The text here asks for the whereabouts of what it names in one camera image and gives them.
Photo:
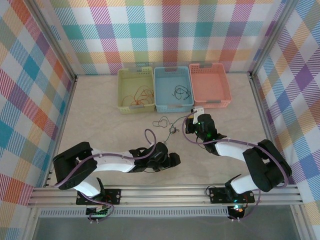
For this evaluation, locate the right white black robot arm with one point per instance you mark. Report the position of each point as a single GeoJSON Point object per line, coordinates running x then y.
{"type": "Point", "coordinates": [262, 170]}

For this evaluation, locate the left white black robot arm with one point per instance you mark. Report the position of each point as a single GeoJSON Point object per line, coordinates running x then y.
{"type": "Point", "coordinates": [112, 162]}

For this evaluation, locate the pink plastic basket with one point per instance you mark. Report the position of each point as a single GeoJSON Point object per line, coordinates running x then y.
{"type": "Point", "coordinates": [210, 85]}

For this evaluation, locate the blue plastic basket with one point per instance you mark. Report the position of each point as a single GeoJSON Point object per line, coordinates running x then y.
{"type": "Point", "coordinates": [165, 82]}

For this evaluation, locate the green plastic basket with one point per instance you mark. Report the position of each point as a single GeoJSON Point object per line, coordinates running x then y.
{"type": "Point", "coordinates": [136, 80]}

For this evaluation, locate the small lit controller board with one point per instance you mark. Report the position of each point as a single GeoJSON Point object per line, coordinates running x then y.
{"type": "Point", "coordinates": [236, 208]}

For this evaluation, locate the green terminal controller board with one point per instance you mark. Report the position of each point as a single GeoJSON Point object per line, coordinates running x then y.
{"type": "Point", "coordinates": [98, 212]}

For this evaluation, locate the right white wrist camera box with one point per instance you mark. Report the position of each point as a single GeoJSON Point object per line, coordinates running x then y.
{"type": "Point", "coordinates": [198, 110]}

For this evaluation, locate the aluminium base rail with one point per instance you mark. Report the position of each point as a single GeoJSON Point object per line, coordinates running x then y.
{"type": "Point", "coordinates": [162, 196]}

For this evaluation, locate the aluminium side rail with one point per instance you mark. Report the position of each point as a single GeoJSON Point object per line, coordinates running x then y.
{"type": "Point", "coordinates": [62, 112]}
{"type": "Point", "coordinates": [262, 120]}

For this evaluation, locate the aluminium upright post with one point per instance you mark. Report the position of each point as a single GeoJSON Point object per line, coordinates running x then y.
{"type": "Point", "coordinates": [272, 37]}
{"type": "Point", "coordinates": [53, 41]}

